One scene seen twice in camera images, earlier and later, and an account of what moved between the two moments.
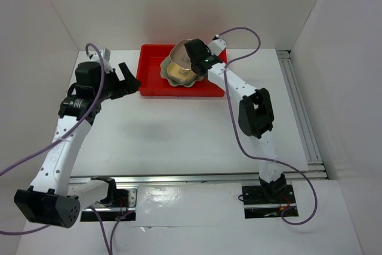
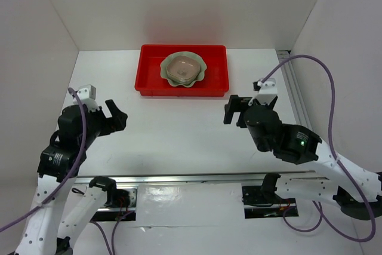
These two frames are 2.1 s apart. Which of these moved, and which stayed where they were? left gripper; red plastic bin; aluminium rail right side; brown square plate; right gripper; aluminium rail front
Moved: right gripper; brown square plate; left gripper
Stayed: red plastic bin; aluminium rail right side; aluminium rail front
